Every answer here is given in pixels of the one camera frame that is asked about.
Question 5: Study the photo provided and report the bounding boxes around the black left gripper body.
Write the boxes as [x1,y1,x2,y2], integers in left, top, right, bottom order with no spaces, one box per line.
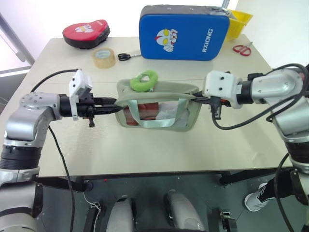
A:
[76,91,98,128]

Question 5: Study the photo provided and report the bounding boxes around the black hanging arm cable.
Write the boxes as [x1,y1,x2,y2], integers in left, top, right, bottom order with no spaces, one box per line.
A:
[274,152,295,232]
[47,125,75,232]

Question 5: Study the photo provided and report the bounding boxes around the red item inside pouch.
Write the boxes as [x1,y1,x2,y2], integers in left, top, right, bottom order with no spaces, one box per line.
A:
[125,103,160,126]

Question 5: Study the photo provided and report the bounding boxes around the black hanging left arm cable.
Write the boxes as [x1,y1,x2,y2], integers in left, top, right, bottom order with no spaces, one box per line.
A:
[47,125,75,232]

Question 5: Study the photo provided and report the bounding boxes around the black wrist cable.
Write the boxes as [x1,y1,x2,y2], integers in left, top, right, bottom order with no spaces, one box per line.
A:
[211,63,309,130]
[30,69,82,93]

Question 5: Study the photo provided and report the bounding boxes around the red handled scissors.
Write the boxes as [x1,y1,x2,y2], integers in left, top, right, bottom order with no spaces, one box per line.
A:
[232,41,253,57]

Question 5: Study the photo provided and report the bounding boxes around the yellow plastic bin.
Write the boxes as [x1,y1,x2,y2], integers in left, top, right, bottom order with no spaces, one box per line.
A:
[225,9,253,42]

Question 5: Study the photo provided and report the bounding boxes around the thin white wire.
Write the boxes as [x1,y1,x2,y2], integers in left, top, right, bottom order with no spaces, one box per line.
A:
[83,190,101,232]

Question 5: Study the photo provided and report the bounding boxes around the black hanging right arm cable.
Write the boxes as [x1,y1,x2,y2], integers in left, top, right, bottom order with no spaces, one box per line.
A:
[274,152,295,232]

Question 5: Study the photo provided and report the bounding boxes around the white item inside pouch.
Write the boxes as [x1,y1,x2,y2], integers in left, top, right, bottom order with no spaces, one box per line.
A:
[156,101,189,128]

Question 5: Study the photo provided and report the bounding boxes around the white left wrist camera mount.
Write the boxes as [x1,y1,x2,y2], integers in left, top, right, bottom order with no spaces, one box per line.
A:
[68,69,94,121]

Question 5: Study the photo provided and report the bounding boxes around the white sneaker with black laces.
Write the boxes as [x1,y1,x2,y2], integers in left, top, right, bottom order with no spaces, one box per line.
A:
[244,182,276,212]

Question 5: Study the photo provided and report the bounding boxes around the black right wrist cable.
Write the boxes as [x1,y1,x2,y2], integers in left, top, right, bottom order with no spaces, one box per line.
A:
[211,63,309,130]

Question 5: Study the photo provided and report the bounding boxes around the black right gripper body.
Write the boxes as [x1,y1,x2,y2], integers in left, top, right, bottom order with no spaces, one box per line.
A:
[207,95,230,121]

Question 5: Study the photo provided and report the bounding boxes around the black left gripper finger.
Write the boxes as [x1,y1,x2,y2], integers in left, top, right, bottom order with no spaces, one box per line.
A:
[94,105,121,115]
[93,96,117,104]

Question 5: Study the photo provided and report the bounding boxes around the green fabric zip pouch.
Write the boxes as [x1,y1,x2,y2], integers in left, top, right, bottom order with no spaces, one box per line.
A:
[115,78,203,133]

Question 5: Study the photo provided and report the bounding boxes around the green plush ring keychain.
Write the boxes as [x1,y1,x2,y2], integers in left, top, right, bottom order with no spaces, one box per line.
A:
[129,69,159,93]

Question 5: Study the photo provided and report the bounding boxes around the black handled scissors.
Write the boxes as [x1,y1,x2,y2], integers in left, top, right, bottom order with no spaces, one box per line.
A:
[117,52,142,61]

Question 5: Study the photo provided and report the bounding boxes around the clear packing tape roll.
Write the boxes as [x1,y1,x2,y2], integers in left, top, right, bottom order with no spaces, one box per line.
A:
[92,47,117,69]

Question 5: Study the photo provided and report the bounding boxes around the red and black focus pad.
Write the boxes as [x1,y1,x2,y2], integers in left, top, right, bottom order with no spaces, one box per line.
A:
[62,19,111,50]

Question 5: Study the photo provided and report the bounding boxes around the black table frame bar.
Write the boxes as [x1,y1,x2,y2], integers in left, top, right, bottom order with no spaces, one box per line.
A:
[35,177,94,192]
[219,168,294,186]

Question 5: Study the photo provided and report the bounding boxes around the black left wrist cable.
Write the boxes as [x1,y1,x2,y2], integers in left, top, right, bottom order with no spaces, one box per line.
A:
[30,69,82,93]

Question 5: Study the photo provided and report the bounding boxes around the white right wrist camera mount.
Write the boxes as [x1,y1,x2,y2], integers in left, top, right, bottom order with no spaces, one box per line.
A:
[202,70,243,109]

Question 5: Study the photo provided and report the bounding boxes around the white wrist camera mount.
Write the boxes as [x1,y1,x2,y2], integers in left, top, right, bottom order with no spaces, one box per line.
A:
[68,69,94,121]
[202,70,243,109]

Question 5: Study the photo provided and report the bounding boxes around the blue rectangular kick pad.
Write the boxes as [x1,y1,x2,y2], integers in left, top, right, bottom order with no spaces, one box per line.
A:
[139,5,230,61]

